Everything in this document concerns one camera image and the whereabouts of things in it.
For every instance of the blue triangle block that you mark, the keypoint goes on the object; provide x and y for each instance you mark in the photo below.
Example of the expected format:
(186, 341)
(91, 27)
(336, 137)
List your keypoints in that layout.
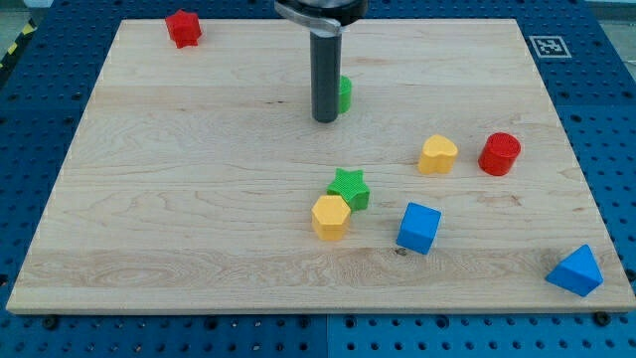
(578, 273)

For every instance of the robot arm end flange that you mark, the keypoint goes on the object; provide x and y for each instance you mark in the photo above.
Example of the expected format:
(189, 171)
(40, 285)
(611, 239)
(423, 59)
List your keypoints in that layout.
(326, 18)

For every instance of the blue cube block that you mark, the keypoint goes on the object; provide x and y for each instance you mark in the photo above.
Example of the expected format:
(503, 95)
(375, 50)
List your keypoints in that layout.
(418, 228)

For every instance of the yellow hexagon block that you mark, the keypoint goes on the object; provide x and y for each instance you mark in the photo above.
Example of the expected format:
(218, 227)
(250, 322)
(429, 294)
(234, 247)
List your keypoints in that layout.
(330, 217)

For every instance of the wooden board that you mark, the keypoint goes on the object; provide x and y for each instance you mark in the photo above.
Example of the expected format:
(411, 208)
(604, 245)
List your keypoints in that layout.
(190, 180)

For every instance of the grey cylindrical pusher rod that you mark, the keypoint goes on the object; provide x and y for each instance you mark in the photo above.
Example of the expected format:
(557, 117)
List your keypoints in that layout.
(325, 60)

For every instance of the white fiducial marker tag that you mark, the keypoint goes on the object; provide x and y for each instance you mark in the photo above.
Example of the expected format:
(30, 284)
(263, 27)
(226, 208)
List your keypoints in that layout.
(550, 47)

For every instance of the green star block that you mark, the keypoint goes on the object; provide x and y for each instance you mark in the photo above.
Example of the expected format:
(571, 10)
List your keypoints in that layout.
(350, 185)

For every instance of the red cylinder block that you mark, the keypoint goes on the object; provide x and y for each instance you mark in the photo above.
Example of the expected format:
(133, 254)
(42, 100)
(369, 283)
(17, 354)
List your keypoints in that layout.
(499, 153)

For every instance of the yellow heart block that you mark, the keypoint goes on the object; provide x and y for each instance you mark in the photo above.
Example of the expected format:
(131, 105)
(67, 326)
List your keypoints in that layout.
(437, 155)

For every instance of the green cylinder block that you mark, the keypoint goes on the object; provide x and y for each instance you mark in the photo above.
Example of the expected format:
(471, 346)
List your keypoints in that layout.
(345, 94)

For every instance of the red star block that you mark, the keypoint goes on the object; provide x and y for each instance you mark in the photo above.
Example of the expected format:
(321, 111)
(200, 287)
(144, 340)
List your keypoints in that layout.
(184, 28)

